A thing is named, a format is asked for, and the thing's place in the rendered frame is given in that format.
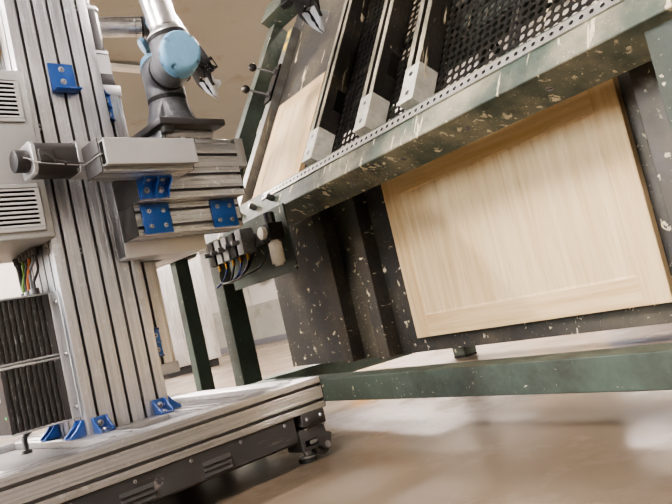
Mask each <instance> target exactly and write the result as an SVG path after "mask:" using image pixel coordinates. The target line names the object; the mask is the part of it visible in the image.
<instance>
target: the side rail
mask: <svg viewBox="0 0 672 504"><path fill-rule="evenodd" d="M286 36H287V31H286V30H284V29H282V28H281V27H279V26H278V25H276V24H274V25H273V26H272V27H271V28H270V29H269V31H268V34H267V37H266V41H265V44H264V47H263V50H262V53H261V56H260V60H259V63H258V66H257V67H258V68H262V69H266V70H271V71H273V70H274V69H275V67H276V66H277V65H278V62H279V59H280V56H281V52H282V49H283V46H284V42H285V39H286ZM271 78H272V73H270V72H265V71H261V70H256V72H255V76H254V79H253V82H252V85H251V88H250V89H251V90H256V91H260V92H264V93H267V91H268V88H269V85H270V82H271ZM265 98H266V95H263V94H259V93H254V92H249V95H248V98H247V101H246V104H245V108H244V111H243V114H242V117H241V120H240V124H239V127H238V130H237V133H236V136H235V138H241V139H242V141H243V146H244V150H245V155H246V159H247V164H248V163H249V159H250V156H251V153H252V149H253V146H254V143H255V139H256V136H257V134H256V133H257V129H258V126H259V123H260V120H261V119H262V116H263V113H264V109H265V106H266V105H265V104H264V102H265ZM246 169H247V166H246V167H244V168H242V169H240V171H241V175H242V180H243V179H244V176H245V173H246Z"/></svg>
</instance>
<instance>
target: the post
mask: <svg viewBox="0 0 672 504"><path fill-rule="evenodd" d="M170 267H171V272H172V276H173V281H174V286H175V290H176V295H177V300H178V305H179V309H180V314H181V319H182V323H183V328H184V333H185V338H186V342H187V347H188V352H189V356H190V361H191V366H192V371H193V375H194V380H195V385H196V389H197V392H198V391H206V390H214V389H215V384H214V380H213V375H212V370H211V366H210V361H209V356H208V352H207V347H206V342H205V338H204V333H203V328H202V324H201V319H200V314H199V310H198V305H197V300H196V296H195V291H194V286H193V282H192V277H191V272H190V268H189V263H188V259H185V260H179V261H175V262H173V263H170Z"/></svg>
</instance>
